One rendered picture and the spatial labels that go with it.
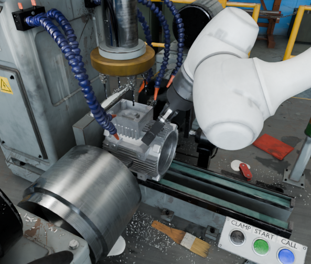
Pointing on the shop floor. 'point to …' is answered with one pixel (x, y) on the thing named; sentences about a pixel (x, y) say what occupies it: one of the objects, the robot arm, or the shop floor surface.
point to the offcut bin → (310, 24)
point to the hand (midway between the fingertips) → (150, 135)
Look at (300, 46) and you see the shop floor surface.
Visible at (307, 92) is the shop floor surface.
